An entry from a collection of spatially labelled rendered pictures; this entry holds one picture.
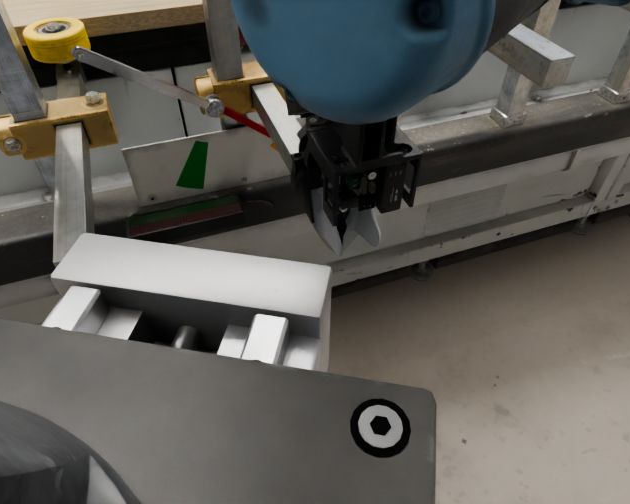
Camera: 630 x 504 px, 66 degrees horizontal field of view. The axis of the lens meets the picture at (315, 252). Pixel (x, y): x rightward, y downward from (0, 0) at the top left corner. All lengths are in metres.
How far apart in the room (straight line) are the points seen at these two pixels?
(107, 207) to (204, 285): 0.56
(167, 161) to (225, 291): 0.51
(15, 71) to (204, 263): 0.47
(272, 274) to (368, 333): 1.21
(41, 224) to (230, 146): 0.29
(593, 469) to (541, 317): 0.44
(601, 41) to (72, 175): 1.16
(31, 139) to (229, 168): 0.26
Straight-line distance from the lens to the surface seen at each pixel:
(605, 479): 1.41
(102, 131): 0.70
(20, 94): 0.69
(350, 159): 0.36
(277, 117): 0.62
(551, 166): 1.18
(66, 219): 0.54
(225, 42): 0.67
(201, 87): 0.69
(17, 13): 0.93
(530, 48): 0.59
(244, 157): 0.75
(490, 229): 1.57
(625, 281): 1.84
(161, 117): 0.95
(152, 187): 0.75
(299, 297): 0.23
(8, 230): 0.81
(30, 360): 0.18
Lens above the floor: 1.17
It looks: 46 degrees down
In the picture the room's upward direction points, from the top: straight up
